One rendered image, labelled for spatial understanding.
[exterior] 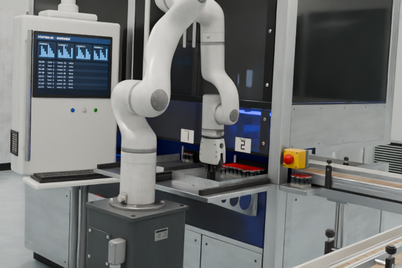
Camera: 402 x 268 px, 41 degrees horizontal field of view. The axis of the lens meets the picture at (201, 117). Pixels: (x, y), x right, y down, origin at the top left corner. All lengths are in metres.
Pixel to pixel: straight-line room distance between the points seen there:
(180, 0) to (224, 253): 1.17
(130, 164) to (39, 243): 2.04
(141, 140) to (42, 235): 2.04
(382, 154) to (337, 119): 4.56
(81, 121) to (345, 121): 1.28
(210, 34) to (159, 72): 0.30
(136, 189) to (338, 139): 1.11
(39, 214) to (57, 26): 1.48
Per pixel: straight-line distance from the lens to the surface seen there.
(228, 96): 1.97
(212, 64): 2.01
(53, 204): 3.57
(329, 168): 2.21
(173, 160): 2.69
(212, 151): 2.05
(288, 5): 2.21
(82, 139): 2.76
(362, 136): 2.79
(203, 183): 2.11
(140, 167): 1.81
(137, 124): 1.85
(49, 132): 2.70
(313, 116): 2.39
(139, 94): 1.76
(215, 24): 2.01
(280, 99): 2.20
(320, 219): 2.57
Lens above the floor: 1.32
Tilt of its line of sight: 5 degrees down
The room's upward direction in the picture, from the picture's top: 3 degrees clockwise
